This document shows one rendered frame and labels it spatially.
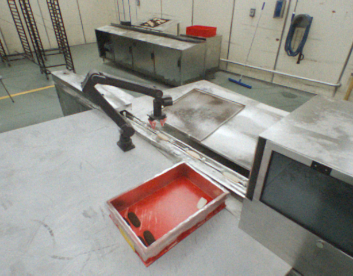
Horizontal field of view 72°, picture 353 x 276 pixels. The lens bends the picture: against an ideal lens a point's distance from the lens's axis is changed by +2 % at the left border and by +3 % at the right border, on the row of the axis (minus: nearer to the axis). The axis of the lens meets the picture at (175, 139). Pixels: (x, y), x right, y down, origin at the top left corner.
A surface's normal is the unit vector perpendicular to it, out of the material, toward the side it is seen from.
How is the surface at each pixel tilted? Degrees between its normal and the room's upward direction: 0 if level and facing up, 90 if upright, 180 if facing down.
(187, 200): 0
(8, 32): 90
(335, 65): 90
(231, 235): 0
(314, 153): 0
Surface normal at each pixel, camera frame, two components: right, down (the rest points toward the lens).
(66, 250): 0.00, -0.84
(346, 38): -0.72, 0.38
